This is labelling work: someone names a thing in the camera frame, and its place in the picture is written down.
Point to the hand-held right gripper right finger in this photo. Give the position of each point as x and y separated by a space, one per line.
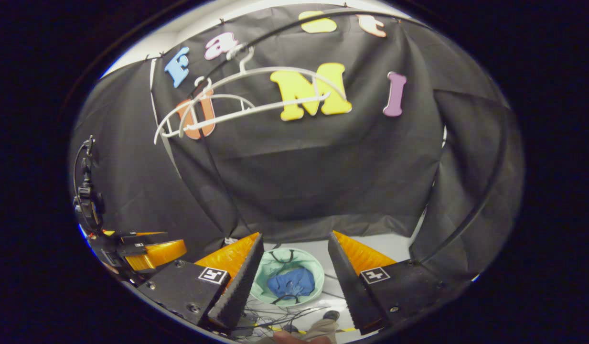
351 286

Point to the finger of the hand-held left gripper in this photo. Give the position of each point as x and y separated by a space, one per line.
155 253
132 235

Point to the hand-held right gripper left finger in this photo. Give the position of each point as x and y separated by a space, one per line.
241 286

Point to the green laundry hamper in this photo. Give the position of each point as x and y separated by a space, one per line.
275 260

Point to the blue shirt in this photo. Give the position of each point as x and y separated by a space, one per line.
292 282

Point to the white clothes hanger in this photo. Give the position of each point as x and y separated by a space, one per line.
227 96
275 69

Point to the dark shoe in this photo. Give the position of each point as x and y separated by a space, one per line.
331 315

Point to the person's leg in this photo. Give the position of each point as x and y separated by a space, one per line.
320 330

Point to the black backdrop cloth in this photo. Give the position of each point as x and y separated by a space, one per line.
323 167

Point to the black clothes rail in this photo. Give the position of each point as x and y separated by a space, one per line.
284 28

